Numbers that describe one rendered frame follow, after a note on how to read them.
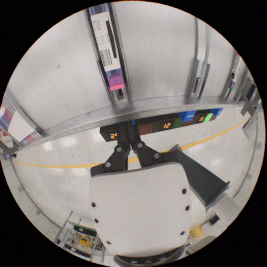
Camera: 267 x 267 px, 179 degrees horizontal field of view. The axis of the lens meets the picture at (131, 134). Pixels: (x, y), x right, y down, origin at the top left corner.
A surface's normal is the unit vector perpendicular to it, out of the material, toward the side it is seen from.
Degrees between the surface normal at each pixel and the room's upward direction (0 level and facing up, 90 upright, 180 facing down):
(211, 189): 90
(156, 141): 0
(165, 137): 0
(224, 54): 47
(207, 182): 90
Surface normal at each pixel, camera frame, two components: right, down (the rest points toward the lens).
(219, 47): 0.14, 0.81
